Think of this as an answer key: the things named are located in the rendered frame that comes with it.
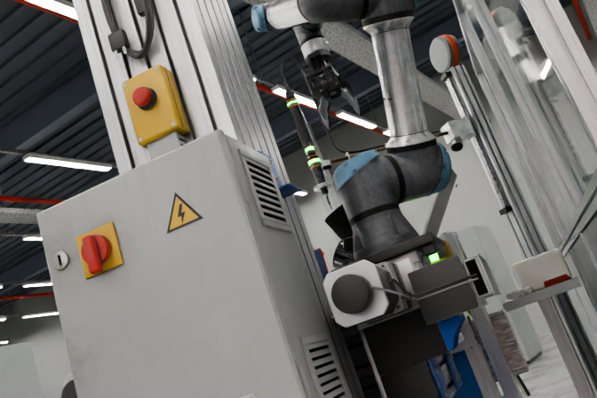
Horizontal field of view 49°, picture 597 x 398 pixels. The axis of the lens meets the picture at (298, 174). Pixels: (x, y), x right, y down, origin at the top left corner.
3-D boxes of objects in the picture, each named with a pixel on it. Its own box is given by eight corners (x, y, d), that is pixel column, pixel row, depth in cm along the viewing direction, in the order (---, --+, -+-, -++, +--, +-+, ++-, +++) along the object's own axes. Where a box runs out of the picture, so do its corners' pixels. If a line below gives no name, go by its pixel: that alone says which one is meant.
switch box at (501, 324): (529, 369, 229) (504, 308, 235) (529, 371, 221) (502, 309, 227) (488, 381, 233) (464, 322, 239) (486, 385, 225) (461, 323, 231)
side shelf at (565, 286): (576, 286, 230) (572, 278, 231) (582, 286, 197) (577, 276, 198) (510, 308, 237) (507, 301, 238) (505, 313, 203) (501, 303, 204)
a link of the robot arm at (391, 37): (379, 203, 155) (335, -27, 149) (433, 188, 160) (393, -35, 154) (404, 209, 144) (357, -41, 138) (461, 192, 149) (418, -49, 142)
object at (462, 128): (469, 140, 264) (460, 122, 266) (477, 133, 257) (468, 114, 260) (447, 146, 261) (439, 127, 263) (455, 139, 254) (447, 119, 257)
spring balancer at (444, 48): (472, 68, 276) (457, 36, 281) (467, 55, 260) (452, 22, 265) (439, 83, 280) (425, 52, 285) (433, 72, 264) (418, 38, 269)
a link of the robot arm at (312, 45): (306, 54, 195) (330, 42, 193) (311, 67, 193) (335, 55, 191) (297, 45, 188) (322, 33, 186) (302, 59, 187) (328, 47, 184)
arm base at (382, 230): (416, 239, 134) (399, 195, 137) (349, 265, 137) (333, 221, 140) (425, 244, 148) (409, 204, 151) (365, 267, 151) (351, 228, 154)
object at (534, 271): (571, 278, 229) (557, 249, 232) (573, 277, 214) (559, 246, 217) (524, 295, 234) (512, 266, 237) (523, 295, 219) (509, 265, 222)
